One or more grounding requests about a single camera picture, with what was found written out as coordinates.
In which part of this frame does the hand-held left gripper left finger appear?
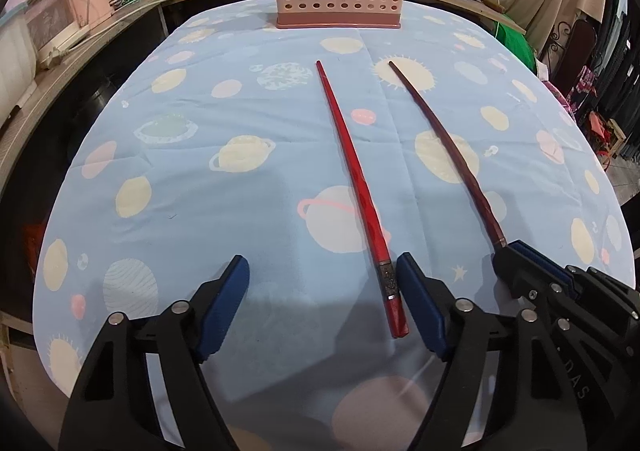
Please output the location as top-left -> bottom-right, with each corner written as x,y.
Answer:
57,254 -> 250,451

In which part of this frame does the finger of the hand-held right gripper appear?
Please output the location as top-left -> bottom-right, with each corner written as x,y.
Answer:
509,239 -> 602,298
492,246 -> 577,333

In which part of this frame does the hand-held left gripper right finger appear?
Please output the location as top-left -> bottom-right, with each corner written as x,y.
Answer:
396,252 -> 632,451

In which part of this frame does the bright red chopstick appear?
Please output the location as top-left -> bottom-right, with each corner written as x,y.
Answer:
315,60 -> 410,339

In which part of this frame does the dark red chopstick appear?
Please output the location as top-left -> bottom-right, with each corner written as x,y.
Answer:
388,60 -> 508,249

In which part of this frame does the blue planet print tablecloth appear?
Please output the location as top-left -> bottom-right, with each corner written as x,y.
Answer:
32,0 -> 634,451

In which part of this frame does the pink floral cloth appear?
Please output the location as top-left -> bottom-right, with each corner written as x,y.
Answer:
537,75 -> 577,118

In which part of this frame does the dark metal chair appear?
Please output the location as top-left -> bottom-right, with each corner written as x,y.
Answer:
549,15 -> 599,92

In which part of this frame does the green cloth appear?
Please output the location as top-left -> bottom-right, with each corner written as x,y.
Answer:
482,12 -> 539,75

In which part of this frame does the white storage box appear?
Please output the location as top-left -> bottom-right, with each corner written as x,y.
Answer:
0,0 -> 42,118

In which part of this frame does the white kitchen appliance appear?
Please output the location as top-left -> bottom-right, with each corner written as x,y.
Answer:
22,0 -> 92,70

